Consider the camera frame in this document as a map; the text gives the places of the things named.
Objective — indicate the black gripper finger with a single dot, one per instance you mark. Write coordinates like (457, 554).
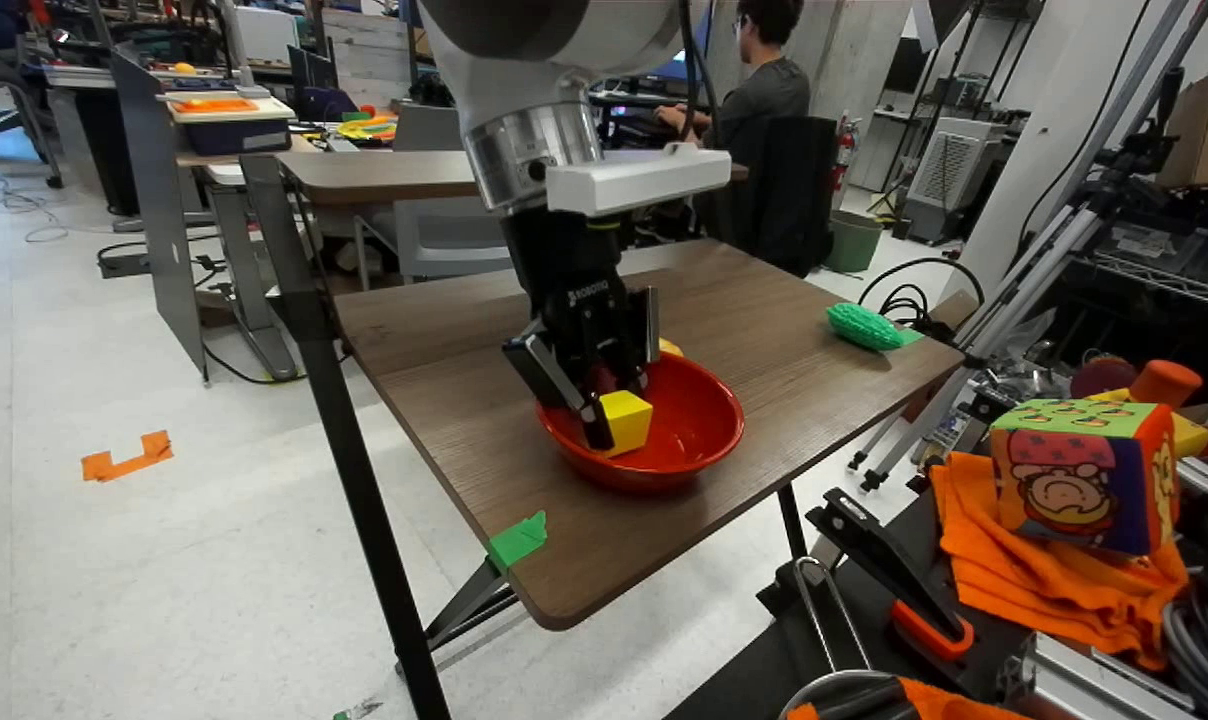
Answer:
(569, 394)
(646, 324)

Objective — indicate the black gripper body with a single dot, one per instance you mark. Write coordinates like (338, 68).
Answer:
(569, 274)

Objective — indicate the yellow toy block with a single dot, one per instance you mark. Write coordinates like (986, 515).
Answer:
(626, 418)

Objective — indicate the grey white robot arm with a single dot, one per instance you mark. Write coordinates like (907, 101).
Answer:
(525, 82)

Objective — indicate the red plastic bowl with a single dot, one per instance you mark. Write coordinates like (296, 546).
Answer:
(690, 425)

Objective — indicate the yellow corn toy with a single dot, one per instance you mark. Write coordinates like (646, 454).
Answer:
(668, 350)

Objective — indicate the grey office chair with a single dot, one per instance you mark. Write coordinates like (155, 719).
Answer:
(446, 235)

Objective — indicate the black office chair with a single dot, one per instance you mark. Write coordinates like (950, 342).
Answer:
(790, 193)

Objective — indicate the green bumpy toy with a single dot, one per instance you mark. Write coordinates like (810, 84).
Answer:
(866, 324)

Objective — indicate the green waste bin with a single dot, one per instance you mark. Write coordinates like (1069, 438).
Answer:
(852, 241)

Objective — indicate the wooden desk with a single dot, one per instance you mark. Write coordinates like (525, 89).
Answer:
(349, 454)

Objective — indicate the seated person in grey shirt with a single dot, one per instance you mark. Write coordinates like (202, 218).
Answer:
(756, 84)

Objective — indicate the black mounting board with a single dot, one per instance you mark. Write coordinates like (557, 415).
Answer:
(790, 667)

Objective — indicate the black orange bar clamp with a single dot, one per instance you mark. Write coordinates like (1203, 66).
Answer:
(897, 587)

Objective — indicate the desk with black panel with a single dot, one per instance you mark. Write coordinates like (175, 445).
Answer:
(148, 200)

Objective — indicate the colourful soft picture cube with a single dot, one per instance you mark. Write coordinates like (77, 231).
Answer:
(1069, 474)

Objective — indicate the orange floor tape mark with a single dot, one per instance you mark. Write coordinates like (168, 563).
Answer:
(125, 462)

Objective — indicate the orange cloth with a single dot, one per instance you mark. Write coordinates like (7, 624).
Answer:
(1031, 581)
(967, 700)

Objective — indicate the yellow box with red button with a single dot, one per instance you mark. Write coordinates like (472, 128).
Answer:
(1166, 382)

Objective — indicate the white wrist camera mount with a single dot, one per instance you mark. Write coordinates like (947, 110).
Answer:
(638, 182)

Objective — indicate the aluminium frame rack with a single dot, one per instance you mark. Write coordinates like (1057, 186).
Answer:
(1044, 252)

